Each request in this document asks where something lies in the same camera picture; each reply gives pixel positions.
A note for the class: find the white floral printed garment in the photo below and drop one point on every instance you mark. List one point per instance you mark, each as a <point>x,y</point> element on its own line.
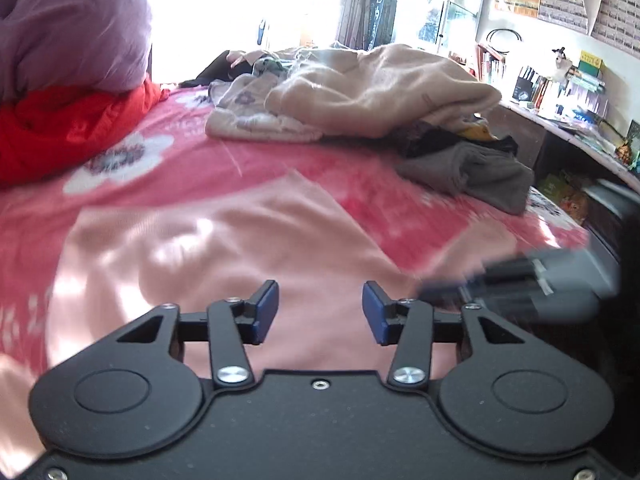
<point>245,110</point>

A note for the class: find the grey garment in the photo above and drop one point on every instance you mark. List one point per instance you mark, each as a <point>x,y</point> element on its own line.
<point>475,175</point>

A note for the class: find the dark cloth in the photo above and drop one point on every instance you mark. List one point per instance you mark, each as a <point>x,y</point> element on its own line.
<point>620,220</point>

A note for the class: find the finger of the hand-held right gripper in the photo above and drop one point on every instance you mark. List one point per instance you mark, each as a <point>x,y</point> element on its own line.
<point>475,295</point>
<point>510,270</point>

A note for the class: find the pink floral blanket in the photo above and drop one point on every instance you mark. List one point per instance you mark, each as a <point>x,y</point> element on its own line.
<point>310,160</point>

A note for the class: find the black garment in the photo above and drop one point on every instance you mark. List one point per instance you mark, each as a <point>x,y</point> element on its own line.
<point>215,70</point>

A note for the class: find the pile of snack packets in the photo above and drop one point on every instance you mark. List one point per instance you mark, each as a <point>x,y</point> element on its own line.
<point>565,197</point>

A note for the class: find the small figurine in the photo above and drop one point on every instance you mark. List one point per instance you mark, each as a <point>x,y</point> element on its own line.
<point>561,62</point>

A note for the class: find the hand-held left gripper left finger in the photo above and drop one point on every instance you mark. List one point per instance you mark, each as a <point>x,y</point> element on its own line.
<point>265,310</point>

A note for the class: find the beige fleece garment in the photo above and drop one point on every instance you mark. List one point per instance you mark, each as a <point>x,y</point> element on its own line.
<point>380,85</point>

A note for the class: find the dark patterned garment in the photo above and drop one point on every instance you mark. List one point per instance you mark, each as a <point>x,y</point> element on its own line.
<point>425,140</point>

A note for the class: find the wooden desk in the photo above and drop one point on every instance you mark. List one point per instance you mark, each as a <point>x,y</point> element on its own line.
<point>565,130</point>

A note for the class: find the purple quilt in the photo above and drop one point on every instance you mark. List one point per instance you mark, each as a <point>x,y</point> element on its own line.
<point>65,25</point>

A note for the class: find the red garment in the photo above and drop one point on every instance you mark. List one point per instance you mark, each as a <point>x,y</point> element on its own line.
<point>65,130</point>

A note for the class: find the pink sweater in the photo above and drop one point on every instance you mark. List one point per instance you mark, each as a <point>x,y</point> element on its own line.
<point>225,245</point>

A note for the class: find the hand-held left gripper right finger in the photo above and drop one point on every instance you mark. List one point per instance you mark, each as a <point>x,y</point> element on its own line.
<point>375,310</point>

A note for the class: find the striped curtain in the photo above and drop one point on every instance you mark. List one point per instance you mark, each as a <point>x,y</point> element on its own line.
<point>365,5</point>

